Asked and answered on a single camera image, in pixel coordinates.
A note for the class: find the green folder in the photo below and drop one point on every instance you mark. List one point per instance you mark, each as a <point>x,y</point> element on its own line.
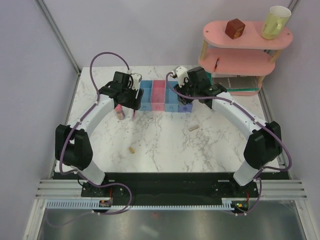
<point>242,83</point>

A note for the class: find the pink cap bottle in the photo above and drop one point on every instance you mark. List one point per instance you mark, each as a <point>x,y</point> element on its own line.
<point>119,112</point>

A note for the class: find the white cable duct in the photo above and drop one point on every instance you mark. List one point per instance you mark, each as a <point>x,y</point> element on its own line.
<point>88,204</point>

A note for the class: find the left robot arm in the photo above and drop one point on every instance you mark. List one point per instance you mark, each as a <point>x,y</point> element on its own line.
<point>72,142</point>

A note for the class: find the brown cube box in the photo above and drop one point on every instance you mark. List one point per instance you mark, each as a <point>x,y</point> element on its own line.
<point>234,28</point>

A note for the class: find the pink drawer bin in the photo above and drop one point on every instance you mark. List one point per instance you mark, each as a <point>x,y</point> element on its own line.
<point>158,95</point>

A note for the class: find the yellow green mug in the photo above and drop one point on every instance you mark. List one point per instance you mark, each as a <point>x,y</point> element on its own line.
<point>275,21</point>

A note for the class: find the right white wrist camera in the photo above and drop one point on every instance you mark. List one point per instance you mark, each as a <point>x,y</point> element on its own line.
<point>181,74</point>

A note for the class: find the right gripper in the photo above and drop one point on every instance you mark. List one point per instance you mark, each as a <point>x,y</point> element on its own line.
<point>181,90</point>

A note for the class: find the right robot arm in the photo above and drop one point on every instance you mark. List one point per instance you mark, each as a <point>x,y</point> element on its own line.
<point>262,137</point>

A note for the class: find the pink three tier shelf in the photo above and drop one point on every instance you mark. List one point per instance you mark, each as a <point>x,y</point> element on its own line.
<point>248,55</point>

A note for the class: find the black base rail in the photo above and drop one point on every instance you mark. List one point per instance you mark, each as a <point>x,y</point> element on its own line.
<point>157,189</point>

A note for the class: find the yellow eraser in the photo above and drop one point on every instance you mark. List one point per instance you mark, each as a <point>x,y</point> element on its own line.
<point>131,150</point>

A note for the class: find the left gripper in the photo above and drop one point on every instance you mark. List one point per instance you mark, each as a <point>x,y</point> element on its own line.
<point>135,104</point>

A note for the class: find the white chalk stick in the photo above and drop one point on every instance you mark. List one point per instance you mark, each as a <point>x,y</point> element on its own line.
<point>194,128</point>

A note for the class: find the dark setup guide booklet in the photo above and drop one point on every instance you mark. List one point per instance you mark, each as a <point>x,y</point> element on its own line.
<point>222,81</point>

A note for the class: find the purple drawer bin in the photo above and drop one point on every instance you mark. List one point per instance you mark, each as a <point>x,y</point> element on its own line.
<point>185,108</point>

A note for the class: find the light blue drawer bin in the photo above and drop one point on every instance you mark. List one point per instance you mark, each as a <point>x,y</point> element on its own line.
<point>145,104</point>

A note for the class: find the cyan drawer bin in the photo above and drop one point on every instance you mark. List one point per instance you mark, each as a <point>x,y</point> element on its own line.
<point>171,103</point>

